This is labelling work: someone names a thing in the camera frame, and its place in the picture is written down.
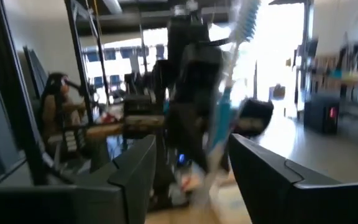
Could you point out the blue toothbrush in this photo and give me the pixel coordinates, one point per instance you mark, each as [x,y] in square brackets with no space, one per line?
[222,124]

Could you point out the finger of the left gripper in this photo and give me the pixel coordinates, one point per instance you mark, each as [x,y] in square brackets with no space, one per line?
[185,140]
[255,116]

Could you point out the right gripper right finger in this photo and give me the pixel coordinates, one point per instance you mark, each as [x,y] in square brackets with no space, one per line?
[306,202]

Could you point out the wooden top office desk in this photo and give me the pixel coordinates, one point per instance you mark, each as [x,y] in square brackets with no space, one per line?
[337,76]

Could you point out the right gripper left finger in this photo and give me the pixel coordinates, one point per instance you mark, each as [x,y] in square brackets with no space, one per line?
[73,199]

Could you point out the cardboard box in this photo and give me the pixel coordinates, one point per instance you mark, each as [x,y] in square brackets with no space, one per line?
[278,91]

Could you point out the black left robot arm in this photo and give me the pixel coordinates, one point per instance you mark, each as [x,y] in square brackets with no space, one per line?
[183,31]

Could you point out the person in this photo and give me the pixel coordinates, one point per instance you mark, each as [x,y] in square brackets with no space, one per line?
[57,109]

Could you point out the wooden workbench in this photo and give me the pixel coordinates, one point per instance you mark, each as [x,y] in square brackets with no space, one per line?
[104,130]

